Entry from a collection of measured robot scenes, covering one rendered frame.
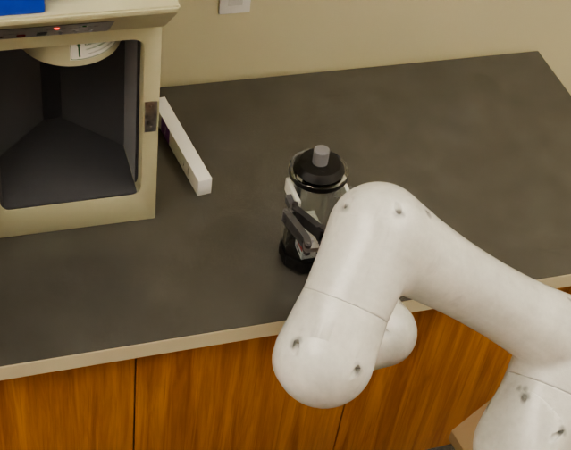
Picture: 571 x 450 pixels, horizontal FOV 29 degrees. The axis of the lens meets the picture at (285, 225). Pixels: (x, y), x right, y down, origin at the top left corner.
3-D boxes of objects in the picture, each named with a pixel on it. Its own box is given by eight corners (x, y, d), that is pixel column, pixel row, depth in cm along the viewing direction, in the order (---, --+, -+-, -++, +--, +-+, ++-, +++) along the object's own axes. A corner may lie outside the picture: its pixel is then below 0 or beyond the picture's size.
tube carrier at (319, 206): (270, 235, 212) (281, 151, 198) (323, 227, 215) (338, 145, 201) (286, 275, 205) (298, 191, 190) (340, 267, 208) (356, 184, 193)
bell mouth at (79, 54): (11, 10, 194) (9, -16, 190) (111, 3, 199) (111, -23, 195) (24, 71, 182) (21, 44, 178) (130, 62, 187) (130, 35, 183)
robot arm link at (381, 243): (645, 323, 157) (398, 168, 126) (605, 430, 155) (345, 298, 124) (574, 306, 167) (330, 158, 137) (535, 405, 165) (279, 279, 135)
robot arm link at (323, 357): (398, 323, 126) (300, 282, 127) (356, 427, 125) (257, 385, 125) (380, 329, 145) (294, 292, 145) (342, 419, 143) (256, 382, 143)
